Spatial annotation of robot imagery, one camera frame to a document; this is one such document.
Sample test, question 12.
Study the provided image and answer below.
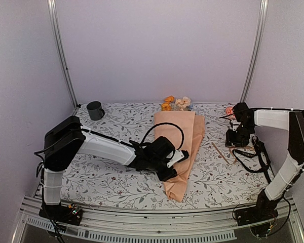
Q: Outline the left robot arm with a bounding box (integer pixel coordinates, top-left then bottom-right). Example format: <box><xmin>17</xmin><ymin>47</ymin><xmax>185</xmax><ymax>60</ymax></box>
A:
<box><xmin>34</xmin><ymin>116</ymin><xmax>189</xmax><ymax>220</ymax></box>

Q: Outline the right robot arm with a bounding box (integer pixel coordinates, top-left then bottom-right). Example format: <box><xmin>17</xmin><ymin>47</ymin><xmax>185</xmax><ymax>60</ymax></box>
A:
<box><xmin>225</xmin><ymin>102</ymin><xmax>304</xmax><ymax>221</ymax></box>

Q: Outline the red patterned small dish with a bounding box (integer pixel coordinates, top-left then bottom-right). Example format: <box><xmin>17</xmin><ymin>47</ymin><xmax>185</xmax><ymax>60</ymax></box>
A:
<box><xmin>225</xmin><ymin>106</ymin><xmax>235</xmax><ymax>119</ymax></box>

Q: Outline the peach wrapping paper sheet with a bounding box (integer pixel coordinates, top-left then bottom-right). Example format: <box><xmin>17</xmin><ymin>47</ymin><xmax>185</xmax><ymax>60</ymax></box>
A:
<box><xmin>154</xmin><ymin>111</ymin><xmax>205</xmax><ymax>202</ymax></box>

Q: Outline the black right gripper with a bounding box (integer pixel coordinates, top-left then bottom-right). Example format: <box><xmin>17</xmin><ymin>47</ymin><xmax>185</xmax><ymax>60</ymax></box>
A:
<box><xmin>226</xmin><ymin>123</ymin><xmax>254</xmax><ymax>147</ymax></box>

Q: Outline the dark grey mug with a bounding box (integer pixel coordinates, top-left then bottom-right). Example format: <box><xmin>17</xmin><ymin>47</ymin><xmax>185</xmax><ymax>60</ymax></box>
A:
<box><xmin>86</xmin><ymin>101</ymin><xmax>105</xmax><ymax>121</ymax></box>

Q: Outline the black printed ribbon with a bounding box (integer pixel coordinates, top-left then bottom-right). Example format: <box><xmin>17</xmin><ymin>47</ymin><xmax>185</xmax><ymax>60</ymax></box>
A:
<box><xmin>232</xmin><ymin>136</ymin><xmax>272</xmax><ymax>184</ymax></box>

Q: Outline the tan ribbon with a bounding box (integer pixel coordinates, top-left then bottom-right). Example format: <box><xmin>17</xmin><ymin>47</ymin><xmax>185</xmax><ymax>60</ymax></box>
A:
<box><xmin>211</xmin><ymin>141</ymin><xmax>256</xmax><ymax>165</ymax></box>

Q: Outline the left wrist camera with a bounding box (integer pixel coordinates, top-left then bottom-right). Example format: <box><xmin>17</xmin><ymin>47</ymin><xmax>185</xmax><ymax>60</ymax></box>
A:
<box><xmin>167</xmin><ymin>150</ymin><xmax>189</xmax><ymax>168</ymax></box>

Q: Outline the orange fake flower stem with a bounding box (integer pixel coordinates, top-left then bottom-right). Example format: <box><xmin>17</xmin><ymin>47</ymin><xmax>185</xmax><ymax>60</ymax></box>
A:
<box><xmin>161</xmin><ymin>95</ymin><xmax>192</xmax><ymax>112</ymax></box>

